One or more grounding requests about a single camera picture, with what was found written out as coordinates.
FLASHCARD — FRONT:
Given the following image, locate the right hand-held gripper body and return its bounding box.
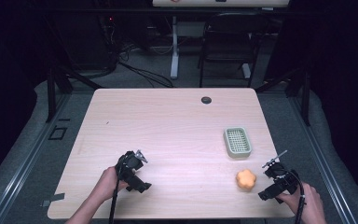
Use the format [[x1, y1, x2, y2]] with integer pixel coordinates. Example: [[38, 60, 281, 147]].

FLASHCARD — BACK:
[[261, 149, 300, 195]]

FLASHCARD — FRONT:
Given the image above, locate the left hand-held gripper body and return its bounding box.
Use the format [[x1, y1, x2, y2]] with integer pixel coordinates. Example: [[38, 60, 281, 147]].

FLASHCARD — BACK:
[[115, 149, 149, 188]]

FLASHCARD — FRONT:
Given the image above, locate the orange flower-shaped soap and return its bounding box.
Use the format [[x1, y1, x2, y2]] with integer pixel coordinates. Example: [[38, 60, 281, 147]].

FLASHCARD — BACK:
[[235, 168, 258, 192]]

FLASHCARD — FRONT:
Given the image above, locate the green soap dish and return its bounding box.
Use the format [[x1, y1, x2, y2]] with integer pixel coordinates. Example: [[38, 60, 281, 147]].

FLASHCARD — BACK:
[[223, 126, 253, 160]]

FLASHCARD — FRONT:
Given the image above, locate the person's left hand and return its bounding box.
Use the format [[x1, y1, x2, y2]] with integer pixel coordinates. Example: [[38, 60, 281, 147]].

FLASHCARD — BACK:
[[94, 165, 136, 203]]

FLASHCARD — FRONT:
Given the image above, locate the person's right hand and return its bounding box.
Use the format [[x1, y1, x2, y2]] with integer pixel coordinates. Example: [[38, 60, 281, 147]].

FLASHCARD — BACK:
[[275, 182, 328, 224]]

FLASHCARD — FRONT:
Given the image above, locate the grey tape strip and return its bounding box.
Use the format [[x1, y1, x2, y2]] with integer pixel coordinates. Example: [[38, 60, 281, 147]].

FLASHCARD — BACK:
[[40, 192, 66, 208]]

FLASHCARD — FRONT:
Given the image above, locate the white desk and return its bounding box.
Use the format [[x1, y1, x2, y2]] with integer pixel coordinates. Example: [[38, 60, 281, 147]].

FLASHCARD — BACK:
[[151, 0, 291, 80]]

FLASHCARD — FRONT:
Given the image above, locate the black chair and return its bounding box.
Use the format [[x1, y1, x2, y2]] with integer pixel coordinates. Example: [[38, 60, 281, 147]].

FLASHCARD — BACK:
[[197, 11, 273, 89]]

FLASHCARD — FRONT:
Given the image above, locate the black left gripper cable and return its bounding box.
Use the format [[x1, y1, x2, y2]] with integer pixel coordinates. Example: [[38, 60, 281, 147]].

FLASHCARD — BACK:
[[107, 155, 129, 224]]

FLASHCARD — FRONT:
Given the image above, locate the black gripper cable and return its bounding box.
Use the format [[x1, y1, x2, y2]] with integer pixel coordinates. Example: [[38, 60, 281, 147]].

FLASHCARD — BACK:
[[107, 155, 129, 224], [287, 170, 308, 224]]

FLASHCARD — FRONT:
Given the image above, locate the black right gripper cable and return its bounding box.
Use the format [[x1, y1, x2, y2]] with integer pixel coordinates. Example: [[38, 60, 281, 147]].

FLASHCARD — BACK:
[[287, 170, 308, 224]]

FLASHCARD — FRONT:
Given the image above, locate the aluminium floor rail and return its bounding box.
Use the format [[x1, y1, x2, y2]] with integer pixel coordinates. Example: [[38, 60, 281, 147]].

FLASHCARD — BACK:
[[287, 92, 358, 224], [0, 92, 73, 224]]

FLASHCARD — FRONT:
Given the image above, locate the black metal frame stand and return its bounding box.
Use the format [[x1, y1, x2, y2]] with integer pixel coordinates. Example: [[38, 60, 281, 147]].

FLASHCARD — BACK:
[[255, 66, 312, 128], [44, 60, 103, 123]]

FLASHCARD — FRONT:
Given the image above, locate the bundle of black floor cables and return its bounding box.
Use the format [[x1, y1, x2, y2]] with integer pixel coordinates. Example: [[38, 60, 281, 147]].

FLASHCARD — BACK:
[[99, 15, 175, 89]]

